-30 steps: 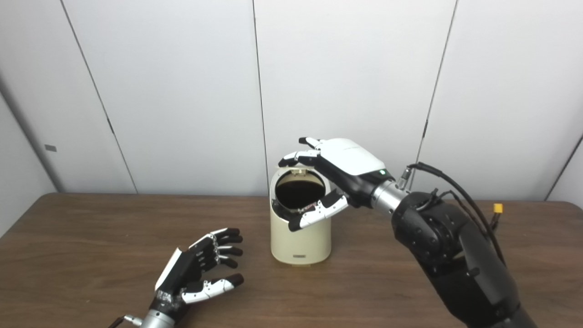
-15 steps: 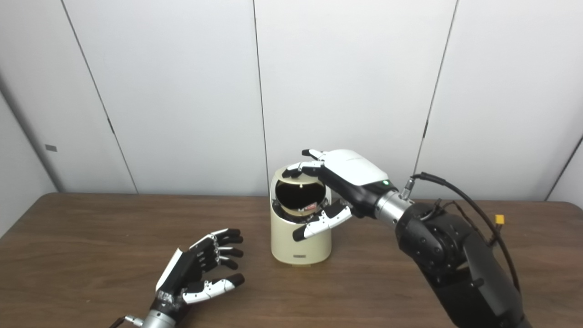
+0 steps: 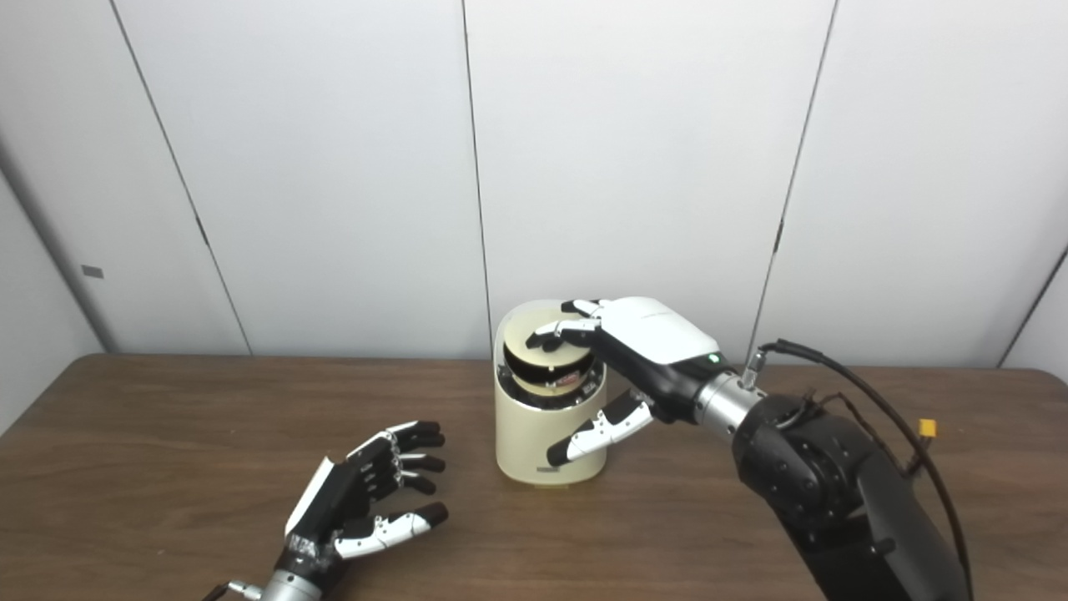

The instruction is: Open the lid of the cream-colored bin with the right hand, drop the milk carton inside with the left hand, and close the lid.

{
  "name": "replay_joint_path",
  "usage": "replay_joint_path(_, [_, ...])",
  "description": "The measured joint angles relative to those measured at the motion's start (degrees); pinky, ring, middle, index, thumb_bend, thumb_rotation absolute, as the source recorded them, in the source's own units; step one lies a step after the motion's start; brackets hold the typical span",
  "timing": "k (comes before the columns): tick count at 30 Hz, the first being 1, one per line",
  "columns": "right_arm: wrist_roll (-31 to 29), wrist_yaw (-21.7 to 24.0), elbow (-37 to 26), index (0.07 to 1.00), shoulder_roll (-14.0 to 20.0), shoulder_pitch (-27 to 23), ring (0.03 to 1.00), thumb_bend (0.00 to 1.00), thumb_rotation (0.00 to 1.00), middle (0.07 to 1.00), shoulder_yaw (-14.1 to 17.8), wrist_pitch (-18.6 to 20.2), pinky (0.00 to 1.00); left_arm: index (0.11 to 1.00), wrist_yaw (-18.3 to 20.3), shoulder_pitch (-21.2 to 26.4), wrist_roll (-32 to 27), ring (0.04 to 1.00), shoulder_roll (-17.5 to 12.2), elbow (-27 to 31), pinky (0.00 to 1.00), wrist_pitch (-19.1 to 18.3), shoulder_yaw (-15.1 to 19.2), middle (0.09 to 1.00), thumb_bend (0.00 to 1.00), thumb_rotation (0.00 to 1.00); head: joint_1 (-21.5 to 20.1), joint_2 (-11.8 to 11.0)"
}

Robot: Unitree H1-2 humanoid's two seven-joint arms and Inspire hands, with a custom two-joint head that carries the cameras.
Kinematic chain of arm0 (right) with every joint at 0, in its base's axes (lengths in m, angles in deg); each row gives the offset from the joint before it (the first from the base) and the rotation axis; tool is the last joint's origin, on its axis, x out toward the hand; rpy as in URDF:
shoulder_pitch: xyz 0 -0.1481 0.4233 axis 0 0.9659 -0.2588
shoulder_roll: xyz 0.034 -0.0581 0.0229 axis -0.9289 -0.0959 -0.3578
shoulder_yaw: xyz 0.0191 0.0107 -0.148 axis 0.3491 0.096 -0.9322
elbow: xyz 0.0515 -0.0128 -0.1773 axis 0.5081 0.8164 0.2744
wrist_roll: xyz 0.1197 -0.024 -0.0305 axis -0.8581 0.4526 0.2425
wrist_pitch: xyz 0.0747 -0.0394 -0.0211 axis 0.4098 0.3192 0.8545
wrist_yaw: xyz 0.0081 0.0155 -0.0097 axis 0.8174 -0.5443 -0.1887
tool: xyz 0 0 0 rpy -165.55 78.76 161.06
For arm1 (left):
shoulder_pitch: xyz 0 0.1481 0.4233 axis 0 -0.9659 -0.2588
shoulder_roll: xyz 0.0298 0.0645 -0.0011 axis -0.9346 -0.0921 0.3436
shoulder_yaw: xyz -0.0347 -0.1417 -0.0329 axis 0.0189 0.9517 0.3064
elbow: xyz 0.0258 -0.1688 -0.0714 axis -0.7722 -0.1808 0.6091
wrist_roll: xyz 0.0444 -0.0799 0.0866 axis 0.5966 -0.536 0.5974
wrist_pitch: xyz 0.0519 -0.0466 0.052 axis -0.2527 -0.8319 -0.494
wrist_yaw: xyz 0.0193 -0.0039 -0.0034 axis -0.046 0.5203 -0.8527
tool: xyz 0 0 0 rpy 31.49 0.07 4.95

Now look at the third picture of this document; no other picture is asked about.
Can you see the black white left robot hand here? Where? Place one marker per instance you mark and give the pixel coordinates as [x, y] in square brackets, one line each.
[334, 501]

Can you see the cream round bin lid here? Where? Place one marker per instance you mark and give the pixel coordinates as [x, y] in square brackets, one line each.
[542, 367]

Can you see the small gray wall label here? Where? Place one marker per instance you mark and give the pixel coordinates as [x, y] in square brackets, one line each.
[92, 271]

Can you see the cream-colored bin body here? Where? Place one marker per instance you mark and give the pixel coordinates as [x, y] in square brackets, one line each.
[526, 442]

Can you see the black wall panel hinge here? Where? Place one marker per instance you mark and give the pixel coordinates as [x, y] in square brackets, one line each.
[200, 229]
[777, 236]

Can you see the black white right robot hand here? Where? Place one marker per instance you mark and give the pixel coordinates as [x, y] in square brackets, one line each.
[659, 342]

